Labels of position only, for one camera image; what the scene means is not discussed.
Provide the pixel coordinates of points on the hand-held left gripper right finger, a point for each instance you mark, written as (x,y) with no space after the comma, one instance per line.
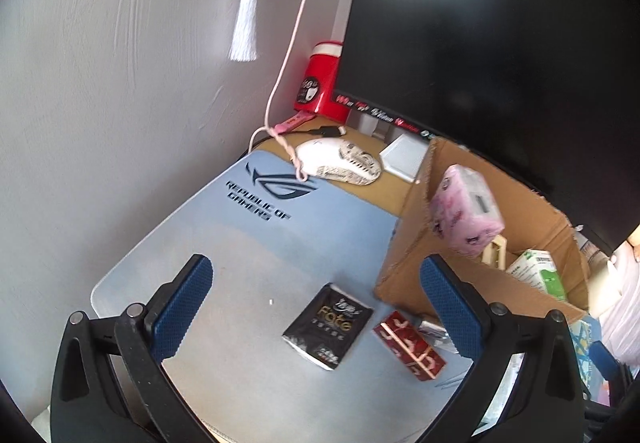
(452,310)

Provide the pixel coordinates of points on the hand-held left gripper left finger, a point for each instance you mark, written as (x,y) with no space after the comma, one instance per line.
(180,308)

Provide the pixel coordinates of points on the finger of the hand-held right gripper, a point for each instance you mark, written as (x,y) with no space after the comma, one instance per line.
(605,360)

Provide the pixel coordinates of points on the small white box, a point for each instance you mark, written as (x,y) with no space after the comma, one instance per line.
(432,329)

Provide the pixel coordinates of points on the red patterned box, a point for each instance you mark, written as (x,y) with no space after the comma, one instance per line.
(407,343)

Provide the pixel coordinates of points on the beige plastic clip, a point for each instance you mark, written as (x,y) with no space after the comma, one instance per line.
(492,253)

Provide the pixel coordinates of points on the brown cardboard box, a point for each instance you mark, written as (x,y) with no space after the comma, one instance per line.
(405,243)

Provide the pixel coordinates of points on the green white medicine box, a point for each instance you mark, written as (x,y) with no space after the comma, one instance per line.
(542,273)

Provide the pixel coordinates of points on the pink tissue pack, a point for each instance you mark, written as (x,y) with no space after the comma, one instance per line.
(460,213)

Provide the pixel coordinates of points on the black foil packet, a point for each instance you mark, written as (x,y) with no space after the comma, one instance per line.
(327,323)

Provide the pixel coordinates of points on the yellow blue towel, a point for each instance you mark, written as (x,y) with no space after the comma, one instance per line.
(582,338)

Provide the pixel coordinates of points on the light blue mouse mat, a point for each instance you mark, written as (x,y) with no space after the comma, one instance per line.
(240,248)

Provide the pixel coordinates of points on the white speaker bar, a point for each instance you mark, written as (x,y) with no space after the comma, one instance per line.
(402,158)

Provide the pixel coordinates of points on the white patterned computer mouse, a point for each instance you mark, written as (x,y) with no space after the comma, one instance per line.
(335,160)

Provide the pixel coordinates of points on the black curved monitor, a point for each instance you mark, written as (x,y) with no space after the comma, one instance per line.
(500,48)

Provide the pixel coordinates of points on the red canister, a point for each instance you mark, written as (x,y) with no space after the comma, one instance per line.
(320,73)

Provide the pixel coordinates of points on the white tassel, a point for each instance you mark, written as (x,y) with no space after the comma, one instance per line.
(245,23)

